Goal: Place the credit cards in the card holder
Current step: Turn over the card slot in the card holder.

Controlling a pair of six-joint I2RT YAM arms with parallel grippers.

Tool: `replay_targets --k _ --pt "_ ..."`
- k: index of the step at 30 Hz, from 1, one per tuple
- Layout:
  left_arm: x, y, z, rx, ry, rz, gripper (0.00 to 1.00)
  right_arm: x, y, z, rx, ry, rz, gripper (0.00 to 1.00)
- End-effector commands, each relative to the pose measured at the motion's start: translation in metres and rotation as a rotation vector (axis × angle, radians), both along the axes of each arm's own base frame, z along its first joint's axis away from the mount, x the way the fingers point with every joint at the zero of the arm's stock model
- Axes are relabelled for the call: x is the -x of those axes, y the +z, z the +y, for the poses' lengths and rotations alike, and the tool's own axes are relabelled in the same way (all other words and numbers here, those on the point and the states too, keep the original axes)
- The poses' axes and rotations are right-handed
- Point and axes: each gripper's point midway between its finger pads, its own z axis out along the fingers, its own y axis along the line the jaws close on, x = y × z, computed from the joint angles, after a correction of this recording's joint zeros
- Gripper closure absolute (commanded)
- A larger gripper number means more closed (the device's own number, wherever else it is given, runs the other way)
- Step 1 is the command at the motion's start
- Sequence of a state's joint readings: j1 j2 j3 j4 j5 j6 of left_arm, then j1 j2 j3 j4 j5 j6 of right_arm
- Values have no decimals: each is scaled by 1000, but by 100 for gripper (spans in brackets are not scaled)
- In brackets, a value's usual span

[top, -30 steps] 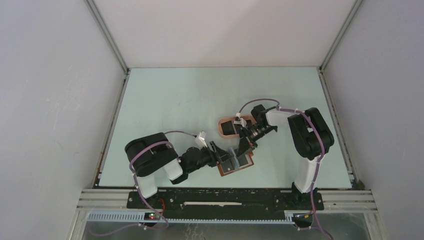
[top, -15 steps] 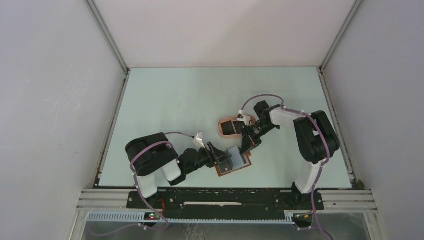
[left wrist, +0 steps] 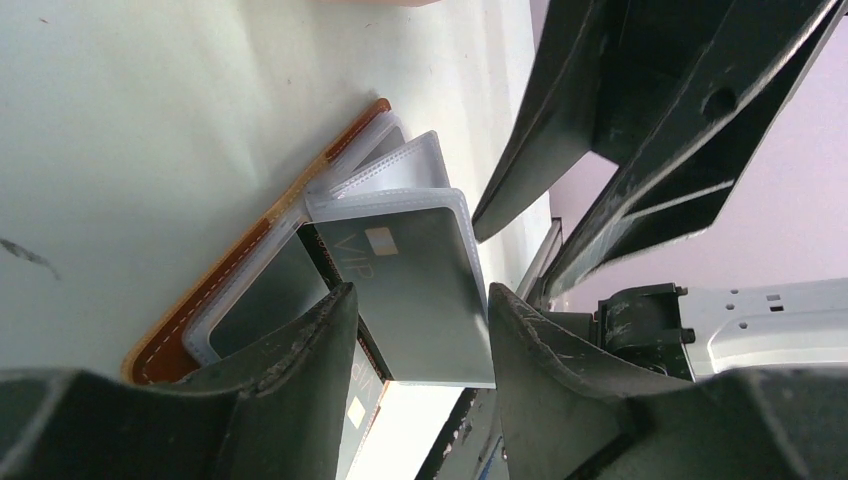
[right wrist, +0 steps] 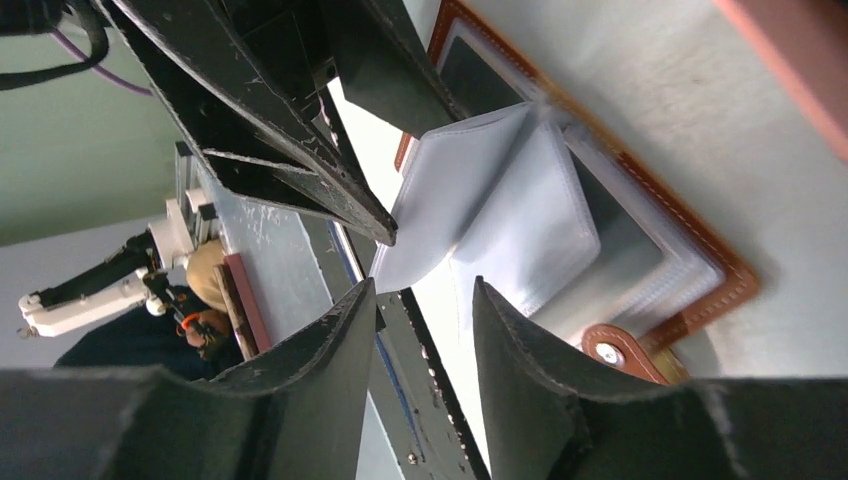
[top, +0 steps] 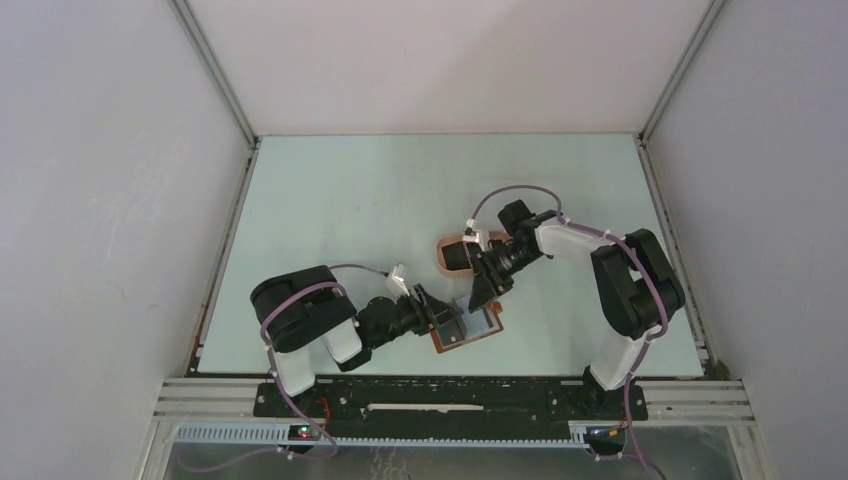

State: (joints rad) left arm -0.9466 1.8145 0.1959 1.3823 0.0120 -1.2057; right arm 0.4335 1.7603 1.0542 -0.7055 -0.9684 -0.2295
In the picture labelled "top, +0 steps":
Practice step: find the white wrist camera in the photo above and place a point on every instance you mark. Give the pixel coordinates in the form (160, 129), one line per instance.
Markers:
(473, 235)
(395, 281)

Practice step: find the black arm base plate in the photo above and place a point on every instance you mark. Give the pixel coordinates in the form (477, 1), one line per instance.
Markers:
(463, 408)

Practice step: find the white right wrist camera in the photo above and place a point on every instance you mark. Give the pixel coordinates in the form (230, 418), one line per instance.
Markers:
(473, 235)

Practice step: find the aluminium frame rail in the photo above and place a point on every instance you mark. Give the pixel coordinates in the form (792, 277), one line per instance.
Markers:
(220, 410)

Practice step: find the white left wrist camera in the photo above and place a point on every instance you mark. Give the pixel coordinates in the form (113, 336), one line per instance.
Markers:
(395, 281)

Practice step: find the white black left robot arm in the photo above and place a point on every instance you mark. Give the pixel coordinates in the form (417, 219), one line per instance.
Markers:
(302, 307)

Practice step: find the black card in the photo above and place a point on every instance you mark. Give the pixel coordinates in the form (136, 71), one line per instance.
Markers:
(455, 257)

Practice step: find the pink oval plastic tray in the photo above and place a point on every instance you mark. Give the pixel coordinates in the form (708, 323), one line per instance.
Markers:
(472, 251)

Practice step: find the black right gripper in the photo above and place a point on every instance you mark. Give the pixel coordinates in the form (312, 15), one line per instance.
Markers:
(488, 283)

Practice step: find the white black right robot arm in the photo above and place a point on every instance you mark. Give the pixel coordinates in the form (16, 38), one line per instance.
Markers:
(638, 289)

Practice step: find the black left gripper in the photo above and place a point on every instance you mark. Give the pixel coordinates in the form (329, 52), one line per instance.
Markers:
(428, 310)

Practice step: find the brown leather card holder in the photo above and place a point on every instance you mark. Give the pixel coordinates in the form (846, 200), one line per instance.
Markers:
(468, 327)

